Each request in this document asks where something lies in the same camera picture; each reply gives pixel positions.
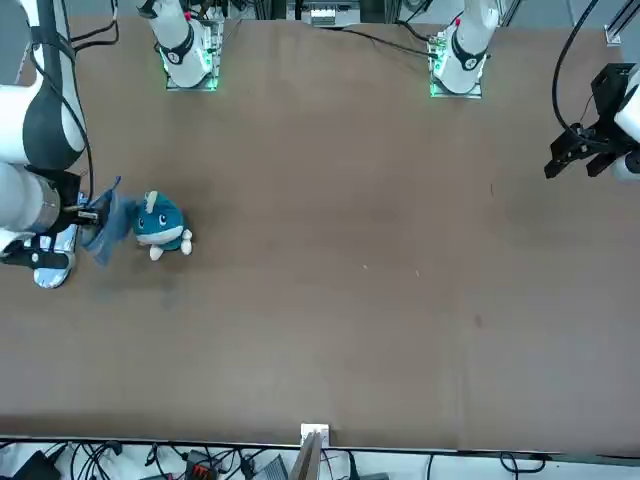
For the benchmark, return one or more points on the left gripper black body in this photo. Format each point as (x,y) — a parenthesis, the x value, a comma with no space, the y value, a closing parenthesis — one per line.
(610,85)

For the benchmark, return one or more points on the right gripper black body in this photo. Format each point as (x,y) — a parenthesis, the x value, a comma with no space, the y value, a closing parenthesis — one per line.
(70,192)

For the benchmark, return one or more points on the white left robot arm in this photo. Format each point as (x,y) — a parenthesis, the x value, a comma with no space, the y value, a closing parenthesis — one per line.
(467,45)

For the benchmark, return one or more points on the small blue plush doll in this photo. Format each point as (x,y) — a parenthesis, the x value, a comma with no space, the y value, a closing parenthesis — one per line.
(155,220)

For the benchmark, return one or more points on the black power adapter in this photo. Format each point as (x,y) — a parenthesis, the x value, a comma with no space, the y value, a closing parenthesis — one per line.
(35,465)

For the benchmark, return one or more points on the black hub with red ports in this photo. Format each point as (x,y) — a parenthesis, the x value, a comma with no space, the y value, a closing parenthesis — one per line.
(200,467)

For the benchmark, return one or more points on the aluminium frame bracket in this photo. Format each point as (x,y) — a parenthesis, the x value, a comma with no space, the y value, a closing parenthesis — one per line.
(614,30)

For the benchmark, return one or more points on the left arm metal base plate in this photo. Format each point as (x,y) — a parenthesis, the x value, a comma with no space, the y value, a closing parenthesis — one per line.
(455,94)

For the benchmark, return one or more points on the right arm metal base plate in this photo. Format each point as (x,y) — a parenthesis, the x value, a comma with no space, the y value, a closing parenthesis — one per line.
(192,87)

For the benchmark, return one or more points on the white post bracket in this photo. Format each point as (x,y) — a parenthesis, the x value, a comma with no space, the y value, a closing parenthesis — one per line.
(322,432)

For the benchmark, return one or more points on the aluminium camera post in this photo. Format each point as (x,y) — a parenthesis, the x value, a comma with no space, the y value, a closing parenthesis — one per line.
(307,460)

